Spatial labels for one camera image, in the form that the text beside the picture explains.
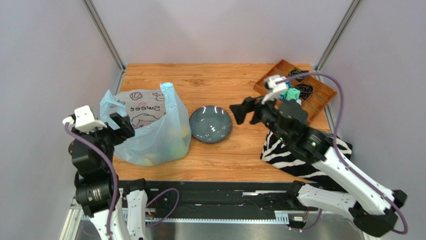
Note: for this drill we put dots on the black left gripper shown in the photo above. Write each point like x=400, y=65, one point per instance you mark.
x=120, y=134

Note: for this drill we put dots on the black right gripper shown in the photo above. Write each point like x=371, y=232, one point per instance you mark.
x=254, y=110

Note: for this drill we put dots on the light blue printed plastic bag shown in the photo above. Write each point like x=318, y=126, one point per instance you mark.
x=160, y=121

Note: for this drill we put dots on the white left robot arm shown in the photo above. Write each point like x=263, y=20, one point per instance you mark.
x=96, y=181

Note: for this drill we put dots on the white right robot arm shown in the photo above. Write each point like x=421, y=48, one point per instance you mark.
x=373, y=208

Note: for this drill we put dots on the black fruit plate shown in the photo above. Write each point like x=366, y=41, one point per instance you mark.
x=210, y=124

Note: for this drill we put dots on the zebra striped cloth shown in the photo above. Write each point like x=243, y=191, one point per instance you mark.
x=278, y=155

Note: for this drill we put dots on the teal white sock right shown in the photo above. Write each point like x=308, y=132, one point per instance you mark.
x=292, y=94

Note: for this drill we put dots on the dark patterned rolled sock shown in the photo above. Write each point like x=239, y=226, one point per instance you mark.
x=297, y=71

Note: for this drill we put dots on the black rolled sock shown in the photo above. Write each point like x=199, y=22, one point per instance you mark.
x=305, y=90

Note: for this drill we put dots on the brown wooden divider tray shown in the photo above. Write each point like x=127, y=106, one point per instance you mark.
x=315, y=105

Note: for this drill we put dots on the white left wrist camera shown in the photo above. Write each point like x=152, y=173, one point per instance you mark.
x=84, y=120

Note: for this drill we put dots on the left corner aluminium post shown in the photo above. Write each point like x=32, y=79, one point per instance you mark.
x=97, y=20

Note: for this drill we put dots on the corner aluminium post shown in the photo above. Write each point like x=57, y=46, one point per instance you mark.
x=97, y=20
x=338, y=33

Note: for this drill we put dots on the aluminium frame rail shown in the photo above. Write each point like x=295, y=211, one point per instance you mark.
x=313, y=225

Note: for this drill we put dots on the right corner aluminium post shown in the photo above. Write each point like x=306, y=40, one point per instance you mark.
x=338, y=33

